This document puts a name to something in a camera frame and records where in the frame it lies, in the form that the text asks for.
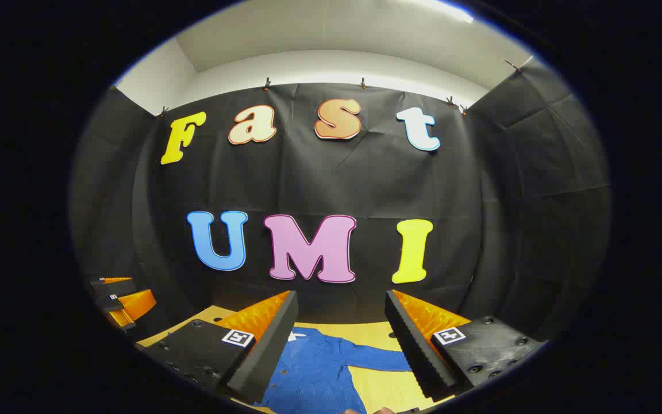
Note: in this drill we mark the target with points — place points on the row of small backdrop clips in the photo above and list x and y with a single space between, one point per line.
266 85

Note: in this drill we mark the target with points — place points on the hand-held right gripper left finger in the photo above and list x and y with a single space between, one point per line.
270 345

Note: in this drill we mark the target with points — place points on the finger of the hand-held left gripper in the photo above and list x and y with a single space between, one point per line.
135 303
114 287

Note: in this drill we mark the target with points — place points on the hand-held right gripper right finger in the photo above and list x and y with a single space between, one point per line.
411 345

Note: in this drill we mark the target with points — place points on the blue shirt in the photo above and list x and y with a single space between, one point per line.
319 368

